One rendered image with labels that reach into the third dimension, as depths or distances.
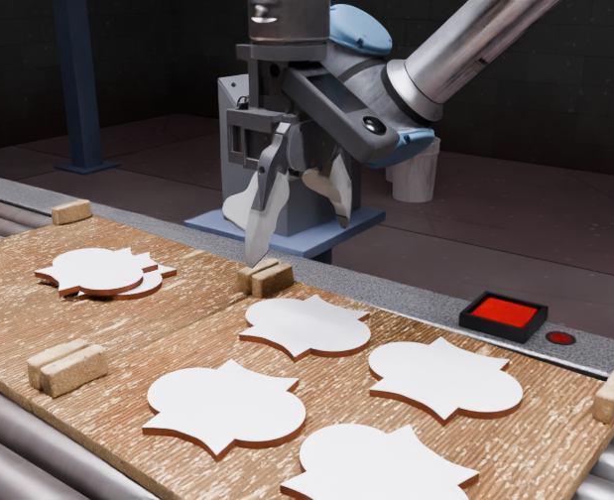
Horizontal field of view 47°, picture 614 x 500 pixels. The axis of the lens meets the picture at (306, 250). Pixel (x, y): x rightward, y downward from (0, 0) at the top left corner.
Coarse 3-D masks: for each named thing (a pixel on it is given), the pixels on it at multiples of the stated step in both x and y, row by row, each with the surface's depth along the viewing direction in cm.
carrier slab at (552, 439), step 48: (288, 288) 85; (192, 336) 73; (384, 336) 73; (432, 336) 73; (96, 384) 64; (144, 384) 64; (336, 384) 64; (528, 384) 64; (576, 384) 64; (96, 432) 58; (384, 432) 58; (432, 432) 58; (480, 432) 58; (528, 432) 58; (576, 432) 58; (144, 480) 53; (192, 480) 52; (240, 480) 52; (480, 480) 52; (528, 480) 52; (576, 480) 52
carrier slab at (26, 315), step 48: (0, 240) 100; (48, 240) 100; (96, 240) 100; (144, 240) 100; (0, 288) 85; (48, 288) 85; (192, 288) 85; (0, 336) 73; (48, 336) 73; (96, 336) 73; (144, 336) 73; (0, 384) 65
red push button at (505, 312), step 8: (488, 304) 82; (496, 304) 82; (504, 304) 82; (512, 304) 82; (472, 312) 80; (480, 312) 80; (488, 312) 80; (496, 312) 80; (504, 312) 80; (512, 312) 80; (520, 312) 80; (528, 312) 80; (536, 312) 80; (504, 320) 78; (512, 320) 78; (520, 320) 78; (528, 320) 78
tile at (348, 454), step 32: (320, 448) 54; (352, 448) 54; (384, 448) 54; (416, 448) 54; (288, 480) 51; (320, 480) 51; (352, 480) 51; (384, 480) 51; (416, 480) 51; (448, 480) 51
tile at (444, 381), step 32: (384, 352) 68; (416, 352) 68; (448, 352) 68; (384, 384) 63; (416, 384) 63; (448, 384) 63; (480, 384) 63; (512, 384) 63; (448, 416) 58; (480, 416) 59
